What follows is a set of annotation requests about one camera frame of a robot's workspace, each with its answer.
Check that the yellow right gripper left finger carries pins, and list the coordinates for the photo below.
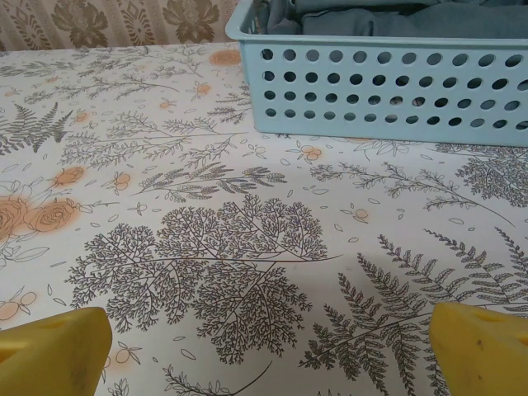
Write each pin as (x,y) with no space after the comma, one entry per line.
(53,354)

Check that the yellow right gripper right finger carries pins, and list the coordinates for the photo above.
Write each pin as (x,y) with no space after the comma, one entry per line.
(482,354)

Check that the grey t-shirt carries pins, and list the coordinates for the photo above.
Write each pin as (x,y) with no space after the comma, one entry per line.
(412,22)

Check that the floral patterned table cover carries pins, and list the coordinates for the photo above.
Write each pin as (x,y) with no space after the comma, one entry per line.
(231,198)

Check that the light blue perforated plastic basket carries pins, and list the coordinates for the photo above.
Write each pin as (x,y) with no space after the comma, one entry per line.
(412,82)

